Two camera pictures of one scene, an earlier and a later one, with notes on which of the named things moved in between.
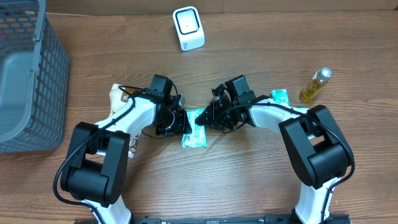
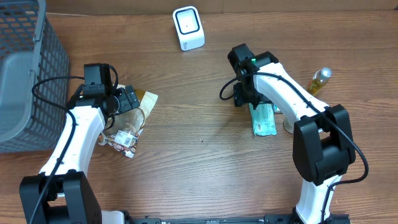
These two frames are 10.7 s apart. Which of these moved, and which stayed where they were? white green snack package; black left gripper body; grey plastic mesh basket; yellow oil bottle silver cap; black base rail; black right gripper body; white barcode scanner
Moved: white green snack package; black right gripper body; black left gripper body
Stayed: grey plastic mesh basket; yellow oil bottle silver cap; black base rail; white barcode scanner
